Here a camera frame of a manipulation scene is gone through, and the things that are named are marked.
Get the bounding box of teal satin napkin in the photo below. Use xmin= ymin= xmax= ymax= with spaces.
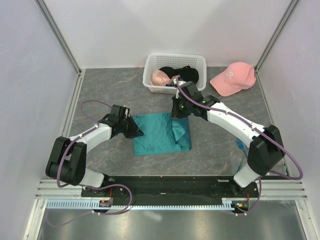
xmin=133 ymin=112 xmax=192 ymax=156

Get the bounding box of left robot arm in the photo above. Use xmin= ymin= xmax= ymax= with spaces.
xmin=45 ymin=104 xmax=144 ymax=197

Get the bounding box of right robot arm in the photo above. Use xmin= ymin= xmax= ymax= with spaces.
xmin=171 ymin=80 xmax=285 ymax=197

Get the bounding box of navy blue garment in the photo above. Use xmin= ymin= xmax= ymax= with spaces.
xmin=165 ymin=77 xmax=187 ymax=88

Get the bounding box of black garment in basket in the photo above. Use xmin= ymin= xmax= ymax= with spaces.
xmin=159 ymin=65 xmax=200 ymax=84

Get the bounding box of peach satin garment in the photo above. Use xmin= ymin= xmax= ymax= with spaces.
xmin=149 ymin=70 xmax=173 ymax=87

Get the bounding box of white plastic basket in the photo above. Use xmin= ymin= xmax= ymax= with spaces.
xmin=142 ymin=53 xmax=207 ymax=94

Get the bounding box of pink baseball cap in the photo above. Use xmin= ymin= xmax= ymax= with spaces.
xmin=209 ymin=62 xmax=256 ymax=97

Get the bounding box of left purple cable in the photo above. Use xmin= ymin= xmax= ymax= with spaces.
xmin=46 ymin=100 xmax=137 ymax=227

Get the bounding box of purple cable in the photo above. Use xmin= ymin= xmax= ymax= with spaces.
xmin=46 ymin=100 xmax=137 ymax=227
xmin=173 ymin=77 xmax=304 ymax=217

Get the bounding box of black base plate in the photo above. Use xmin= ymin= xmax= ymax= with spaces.
xmin=79 ymin=174 xmax=261 ymax=201

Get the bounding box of light blue cable duct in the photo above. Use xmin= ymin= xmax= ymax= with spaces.
xmin=46 ymin=199 xmax=236 ymax=211

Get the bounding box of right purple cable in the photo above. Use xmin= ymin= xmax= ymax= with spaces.
xmin=173 ymin=77 xmax=304 ymax=217

